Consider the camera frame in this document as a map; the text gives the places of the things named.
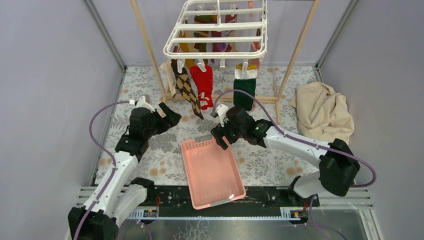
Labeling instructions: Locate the red patterned sock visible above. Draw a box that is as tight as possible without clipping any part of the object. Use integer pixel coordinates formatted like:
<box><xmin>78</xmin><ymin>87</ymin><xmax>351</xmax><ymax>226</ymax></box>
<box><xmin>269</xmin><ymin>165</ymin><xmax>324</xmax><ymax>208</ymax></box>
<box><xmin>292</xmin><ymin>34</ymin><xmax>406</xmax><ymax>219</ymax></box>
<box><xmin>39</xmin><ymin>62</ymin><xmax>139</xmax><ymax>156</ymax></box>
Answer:
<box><xmin>189</xmin><ymin>65</ymin><xmax>214</xmax><ymax>110</ymax></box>

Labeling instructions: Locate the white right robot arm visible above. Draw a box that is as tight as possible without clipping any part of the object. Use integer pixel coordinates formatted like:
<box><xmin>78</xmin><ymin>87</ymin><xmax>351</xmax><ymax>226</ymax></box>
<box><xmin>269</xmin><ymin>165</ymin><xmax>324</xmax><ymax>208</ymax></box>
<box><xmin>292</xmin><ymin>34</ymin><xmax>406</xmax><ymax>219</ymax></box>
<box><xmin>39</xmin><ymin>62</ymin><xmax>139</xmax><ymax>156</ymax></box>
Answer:
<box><xmin>210</xmin><ymin>104</ymin><xmax>360</xmax><ymax>206</ymax></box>

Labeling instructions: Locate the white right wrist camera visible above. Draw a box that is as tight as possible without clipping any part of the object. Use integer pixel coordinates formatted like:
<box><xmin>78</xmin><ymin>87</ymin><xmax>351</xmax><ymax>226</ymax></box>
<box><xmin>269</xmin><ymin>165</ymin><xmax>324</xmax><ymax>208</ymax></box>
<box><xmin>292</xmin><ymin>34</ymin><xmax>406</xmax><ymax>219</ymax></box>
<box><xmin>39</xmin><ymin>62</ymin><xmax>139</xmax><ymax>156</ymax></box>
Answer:
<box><xmin>210</xmin><ymin>104</ymin><xmax>230</xmax><ymax>127</ymax></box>

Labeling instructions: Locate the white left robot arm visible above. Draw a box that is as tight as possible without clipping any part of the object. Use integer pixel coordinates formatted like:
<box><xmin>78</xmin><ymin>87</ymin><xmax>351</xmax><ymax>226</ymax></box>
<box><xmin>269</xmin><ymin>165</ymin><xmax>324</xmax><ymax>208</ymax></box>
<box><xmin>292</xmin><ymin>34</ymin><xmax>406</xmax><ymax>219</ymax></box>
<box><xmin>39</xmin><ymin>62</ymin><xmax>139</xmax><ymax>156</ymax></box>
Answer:
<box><xmin>68</xmin><ymin>99</ymin><xmax>182</xmax><ymax>240</ymax></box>

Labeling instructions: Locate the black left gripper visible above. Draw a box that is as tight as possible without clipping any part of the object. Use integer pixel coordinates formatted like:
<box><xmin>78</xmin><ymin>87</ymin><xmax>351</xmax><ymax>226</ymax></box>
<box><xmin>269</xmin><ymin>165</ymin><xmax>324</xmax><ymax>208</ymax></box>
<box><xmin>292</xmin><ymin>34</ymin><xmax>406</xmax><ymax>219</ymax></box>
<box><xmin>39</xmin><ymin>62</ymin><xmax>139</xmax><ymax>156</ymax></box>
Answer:
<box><xmin>144</xmin><ymin>102</ymin><xmax>182</xmax><ymax>140</ymax></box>

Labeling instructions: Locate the pink plastic basket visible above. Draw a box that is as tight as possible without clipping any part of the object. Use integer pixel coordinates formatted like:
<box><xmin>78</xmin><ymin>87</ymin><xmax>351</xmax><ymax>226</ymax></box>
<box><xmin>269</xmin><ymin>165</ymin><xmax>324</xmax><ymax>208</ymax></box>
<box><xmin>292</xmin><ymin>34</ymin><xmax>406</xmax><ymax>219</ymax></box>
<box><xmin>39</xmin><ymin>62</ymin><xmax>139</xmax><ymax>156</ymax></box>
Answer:
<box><xmin>181</xmin><ymin>135</ymin><xmax>247</xmax><ymax>210</ymax></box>

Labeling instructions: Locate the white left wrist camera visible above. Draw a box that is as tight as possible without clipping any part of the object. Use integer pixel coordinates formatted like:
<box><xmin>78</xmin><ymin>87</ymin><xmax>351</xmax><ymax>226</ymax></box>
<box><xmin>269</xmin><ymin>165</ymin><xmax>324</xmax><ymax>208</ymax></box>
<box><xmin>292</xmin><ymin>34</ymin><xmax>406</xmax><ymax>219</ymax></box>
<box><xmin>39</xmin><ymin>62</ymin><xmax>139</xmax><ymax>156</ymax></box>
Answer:
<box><xmin>129</xmin><ymin>95</ymin><xmax>156</xmax><ymax>113</ymax></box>

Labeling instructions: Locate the dark green sock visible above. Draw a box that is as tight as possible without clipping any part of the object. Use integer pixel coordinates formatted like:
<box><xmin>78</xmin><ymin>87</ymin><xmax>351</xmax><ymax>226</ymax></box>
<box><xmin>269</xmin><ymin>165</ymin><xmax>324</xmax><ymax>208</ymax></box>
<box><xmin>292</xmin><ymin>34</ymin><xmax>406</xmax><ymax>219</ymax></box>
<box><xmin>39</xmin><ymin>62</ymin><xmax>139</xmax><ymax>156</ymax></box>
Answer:
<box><xmin>233</xmin><ymin>64</ymin><xmax>258</xmax><ymax>111</ymax></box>

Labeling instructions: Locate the white plastic clip hanger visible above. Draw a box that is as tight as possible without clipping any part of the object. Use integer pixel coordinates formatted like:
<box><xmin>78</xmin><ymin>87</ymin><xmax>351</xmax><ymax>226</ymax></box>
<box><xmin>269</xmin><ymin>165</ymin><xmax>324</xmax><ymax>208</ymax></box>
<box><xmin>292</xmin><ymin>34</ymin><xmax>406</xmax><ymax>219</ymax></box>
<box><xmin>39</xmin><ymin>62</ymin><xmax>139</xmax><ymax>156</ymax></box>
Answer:
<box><xmin>162</xmin><ymin>0</ymin><xmax>255</xmax><ymax>70</ymax></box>

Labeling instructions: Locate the floral patterned mat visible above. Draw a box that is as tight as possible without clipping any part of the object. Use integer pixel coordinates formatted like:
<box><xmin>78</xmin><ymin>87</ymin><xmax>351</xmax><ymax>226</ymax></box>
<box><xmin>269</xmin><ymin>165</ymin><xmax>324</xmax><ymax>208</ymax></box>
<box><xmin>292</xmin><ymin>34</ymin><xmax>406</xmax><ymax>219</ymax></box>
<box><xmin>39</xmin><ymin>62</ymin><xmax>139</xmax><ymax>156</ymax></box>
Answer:
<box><xmin>91</xmin><ymin>66</ymin><xmax>317</xmax><ymax>186</ymax></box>

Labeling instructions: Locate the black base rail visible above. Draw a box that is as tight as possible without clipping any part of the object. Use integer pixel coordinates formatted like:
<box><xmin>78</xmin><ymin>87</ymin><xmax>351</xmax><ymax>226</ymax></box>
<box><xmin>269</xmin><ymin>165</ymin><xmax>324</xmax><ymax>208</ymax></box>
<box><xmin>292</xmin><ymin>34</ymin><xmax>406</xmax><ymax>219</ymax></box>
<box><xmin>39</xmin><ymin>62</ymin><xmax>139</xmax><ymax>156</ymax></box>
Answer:
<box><xmin>130</xmin><ymin>185</ymin><xmax>320</xmax><ymax>222</ymax></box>

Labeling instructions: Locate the wooden drying rack frame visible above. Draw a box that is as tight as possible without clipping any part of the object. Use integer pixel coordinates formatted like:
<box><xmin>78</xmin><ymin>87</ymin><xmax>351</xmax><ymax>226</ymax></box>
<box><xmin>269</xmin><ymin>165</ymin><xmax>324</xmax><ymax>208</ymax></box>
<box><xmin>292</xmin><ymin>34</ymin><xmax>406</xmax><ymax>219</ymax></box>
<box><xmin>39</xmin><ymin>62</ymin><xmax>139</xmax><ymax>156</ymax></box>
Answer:
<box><xmin>129</xmin><ymin>0</ymin><xmax>322</xmax><ymax>125</ymax></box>

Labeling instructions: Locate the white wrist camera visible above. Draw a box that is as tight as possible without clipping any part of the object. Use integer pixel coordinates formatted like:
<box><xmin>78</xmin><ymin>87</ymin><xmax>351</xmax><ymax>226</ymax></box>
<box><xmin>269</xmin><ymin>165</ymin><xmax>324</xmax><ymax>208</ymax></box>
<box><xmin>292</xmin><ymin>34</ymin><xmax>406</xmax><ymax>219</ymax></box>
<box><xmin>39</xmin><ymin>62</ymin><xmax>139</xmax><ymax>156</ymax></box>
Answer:
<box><xmin>129</xmin><ymin>95</ymin><xmax>156</xmax><ymax>113</ymax></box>
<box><xmin>210</xmin><ymin>104</ymin><xmax>230</xmax><ymax>127</ymax></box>

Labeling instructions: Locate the brown argyle sock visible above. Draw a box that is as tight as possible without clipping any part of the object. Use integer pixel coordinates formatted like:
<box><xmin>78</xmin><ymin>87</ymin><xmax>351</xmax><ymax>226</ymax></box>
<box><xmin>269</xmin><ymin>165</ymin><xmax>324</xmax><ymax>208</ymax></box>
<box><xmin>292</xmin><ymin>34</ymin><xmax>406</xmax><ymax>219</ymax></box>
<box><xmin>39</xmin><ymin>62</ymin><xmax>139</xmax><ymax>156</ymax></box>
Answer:
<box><xmin>170</xmin><ymin>59</ymin><xmax>204</xmax><ymax>120</ymax></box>

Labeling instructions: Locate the cream sock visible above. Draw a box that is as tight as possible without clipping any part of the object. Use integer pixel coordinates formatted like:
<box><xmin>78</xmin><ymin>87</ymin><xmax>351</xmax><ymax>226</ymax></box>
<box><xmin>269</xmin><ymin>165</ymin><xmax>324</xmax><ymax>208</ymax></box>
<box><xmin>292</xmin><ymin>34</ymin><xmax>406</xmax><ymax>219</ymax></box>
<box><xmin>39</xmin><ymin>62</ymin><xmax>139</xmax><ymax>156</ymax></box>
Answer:
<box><xmin>160</xmin><ymin>59</ymin><xmax>176</xmax><ymax>98</ymax></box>

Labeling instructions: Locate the beige crumpled cloth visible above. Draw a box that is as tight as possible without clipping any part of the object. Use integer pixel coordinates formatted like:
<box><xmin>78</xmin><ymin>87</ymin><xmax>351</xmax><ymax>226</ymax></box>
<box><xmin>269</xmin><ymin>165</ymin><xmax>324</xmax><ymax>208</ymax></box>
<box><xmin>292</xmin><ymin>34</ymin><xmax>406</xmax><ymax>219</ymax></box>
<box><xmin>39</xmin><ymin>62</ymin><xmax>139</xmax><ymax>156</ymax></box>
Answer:
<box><xmin>289</xmin><ymin>82</ymin><xmax>355</xmax><ymax>144</ymax></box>

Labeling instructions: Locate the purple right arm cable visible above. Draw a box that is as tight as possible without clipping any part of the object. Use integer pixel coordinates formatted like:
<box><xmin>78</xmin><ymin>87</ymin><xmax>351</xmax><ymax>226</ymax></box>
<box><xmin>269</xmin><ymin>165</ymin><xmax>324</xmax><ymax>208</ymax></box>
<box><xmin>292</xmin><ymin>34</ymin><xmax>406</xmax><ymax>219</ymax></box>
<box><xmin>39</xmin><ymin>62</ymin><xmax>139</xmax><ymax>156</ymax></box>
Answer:
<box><xmin>211</xmin><ymin>89</ymin><xmax>378</xmax><ymax>189</ymax></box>

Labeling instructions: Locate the pink sock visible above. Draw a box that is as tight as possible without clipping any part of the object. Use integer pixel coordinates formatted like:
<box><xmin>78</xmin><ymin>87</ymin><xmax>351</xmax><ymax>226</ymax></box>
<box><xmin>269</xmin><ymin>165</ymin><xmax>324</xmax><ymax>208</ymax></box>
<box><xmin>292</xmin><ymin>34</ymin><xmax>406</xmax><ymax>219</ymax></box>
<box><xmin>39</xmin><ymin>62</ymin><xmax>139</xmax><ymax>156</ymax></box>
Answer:
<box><xmin>247</xmin><ymin>0</ymin><xmax>268</xmax><ymax>72</ymax></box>

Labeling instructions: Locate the maroon hanging sock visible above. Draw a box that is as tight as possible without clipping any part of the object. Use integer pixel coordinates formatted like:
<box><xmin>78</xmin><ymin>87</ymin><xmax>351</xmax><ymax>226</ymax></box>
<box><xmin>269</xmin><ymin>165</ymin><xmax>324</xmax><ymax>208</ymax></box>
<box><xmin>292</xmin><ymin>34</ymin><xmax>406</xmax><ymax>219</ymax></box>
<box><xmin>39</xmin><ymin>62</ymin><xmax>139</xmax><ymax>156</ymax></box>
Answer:
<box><xmin>211</xmin><ymin>14</ymin><xmax>238</xmax><ymax>63</ymax></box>

